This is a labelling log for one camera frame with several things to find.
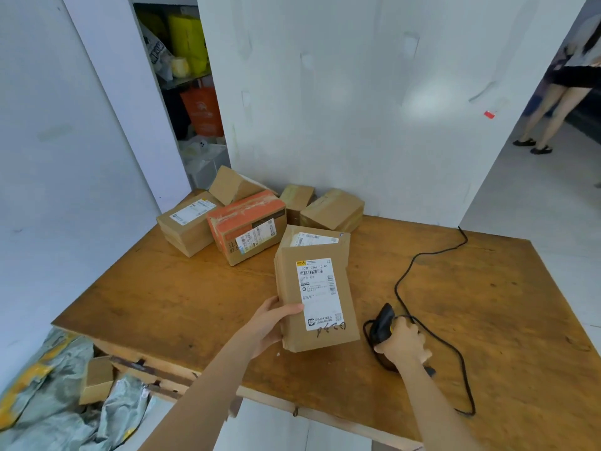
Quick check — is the person's left hand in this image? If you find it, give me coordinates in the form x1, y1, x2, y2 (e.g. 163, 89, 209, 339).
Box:
242, 295, 305, 360

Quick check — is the person's right hand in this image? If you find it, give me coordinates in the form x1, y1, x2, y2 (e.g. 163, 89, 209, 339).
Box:
374, 316, 433, 371

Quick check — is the black barcode scanner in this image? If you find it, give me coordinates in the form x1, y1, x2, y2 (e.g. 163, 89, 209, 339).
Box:
368, 303, 438, 379

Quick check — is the long white-label cardboard box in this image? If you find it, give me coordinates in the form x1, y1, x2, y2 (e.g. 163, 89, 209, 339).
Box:
274, 244, 361, 354

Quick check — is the orange taped cardboard box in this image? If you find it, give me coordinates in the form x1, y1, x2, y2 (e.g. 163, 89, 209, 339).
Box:
206, 190, 288, 267

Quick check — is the large labelled box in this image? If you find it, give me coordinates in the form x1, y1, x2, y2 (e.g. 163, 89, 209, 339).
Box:
155, 191, 224, 258

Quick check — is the small yellowish taped box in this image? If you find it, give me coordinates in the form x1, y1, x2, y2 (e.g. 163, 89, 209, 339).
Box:
279, 184, 316, 226

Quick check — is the medium brown cardboard box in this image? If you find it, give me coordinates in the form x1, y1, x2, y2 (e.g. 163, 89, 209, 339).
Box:
299, 188, 366, 234

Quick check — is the double-layer cardboard box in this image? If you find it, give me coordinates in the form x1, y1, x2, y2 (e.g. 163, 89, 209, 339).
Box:
208, 165, 278, 207

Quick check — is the grey sack of scanned boxes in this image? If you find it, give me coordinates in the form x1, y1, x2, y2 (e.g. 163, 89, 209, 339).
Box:
0, 327, 158, 451

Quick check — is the person's right forearm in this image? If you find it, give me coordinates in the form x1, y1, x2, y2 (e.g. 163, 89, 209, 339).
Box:
396, 361, 485, 451

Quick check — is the person's left forearm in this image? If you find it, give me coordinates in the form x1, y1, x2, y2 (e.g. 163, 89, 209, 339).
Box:
140, 331, 257, 451

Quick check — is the wooden table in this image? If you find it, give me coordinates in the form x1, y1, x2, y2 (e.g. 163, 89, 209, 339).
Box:
51, 190, 601, 451

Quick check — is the clear plastic storage bin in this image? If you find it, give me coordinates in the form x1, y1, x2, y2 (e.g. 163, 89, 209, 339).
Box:
178, 138, 232, 191

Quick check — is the orange paper bag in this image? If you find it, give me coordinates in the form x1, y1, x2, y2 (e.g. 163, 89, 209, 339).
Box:
180, 78, 225, 138

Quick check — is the metal storage shelf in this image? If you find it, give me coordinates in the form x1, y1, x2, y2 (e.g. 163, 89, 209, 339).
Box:
133, 2, 232, 191

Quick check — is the yellow bag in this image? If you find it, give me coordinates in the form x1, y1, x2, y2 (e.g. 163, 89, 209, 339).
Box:
167, 13, 210, 76

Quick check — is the black scanner cable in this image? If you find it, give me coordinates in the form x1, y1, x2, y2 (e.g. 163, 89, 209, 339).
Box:
362, 225, 476, 417

